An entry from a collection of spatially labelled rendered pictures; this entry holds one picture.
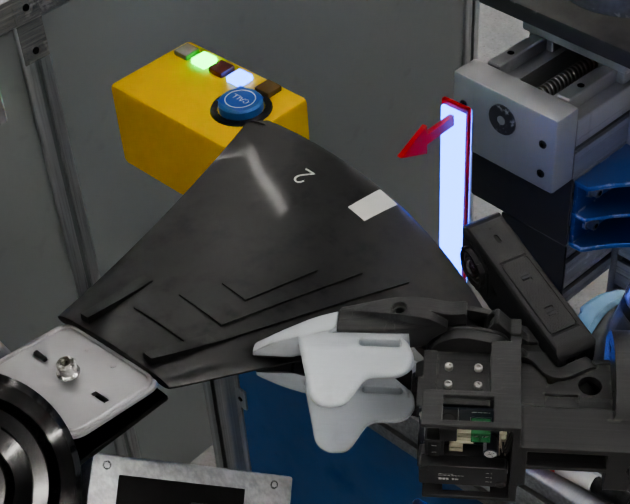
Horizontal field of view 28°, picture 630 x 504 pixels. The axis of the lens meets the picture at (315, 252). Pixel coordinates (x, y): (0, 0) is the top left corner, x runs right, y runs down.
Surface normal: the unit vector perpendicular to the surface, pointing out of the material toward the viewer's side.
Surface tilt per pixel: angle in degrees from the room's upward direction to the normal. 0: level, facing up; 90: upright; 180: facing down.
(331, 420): 10
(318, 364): 6
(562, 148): 90
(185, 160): 90
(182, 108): 0
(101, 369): 8
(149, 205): 90
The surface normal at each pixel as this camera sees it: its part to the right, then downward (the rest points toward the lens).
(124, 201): 0.73, 0.42
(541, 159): -0.73, 0.48
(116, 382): -0.06, -0.83
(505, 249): -0.08, -0.64
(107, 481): 0.52, -0.16
